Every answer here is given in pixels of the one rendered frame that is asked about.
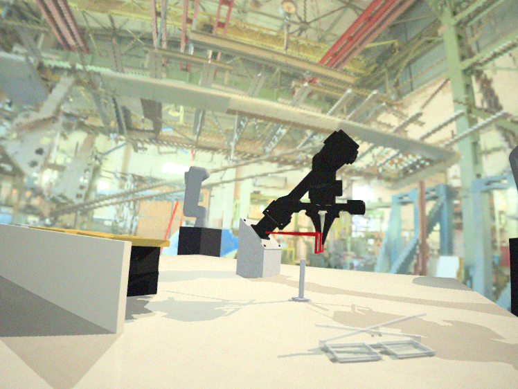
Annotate red glasses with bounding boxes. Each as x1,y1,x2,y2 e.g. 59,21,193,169
265,231,323,254

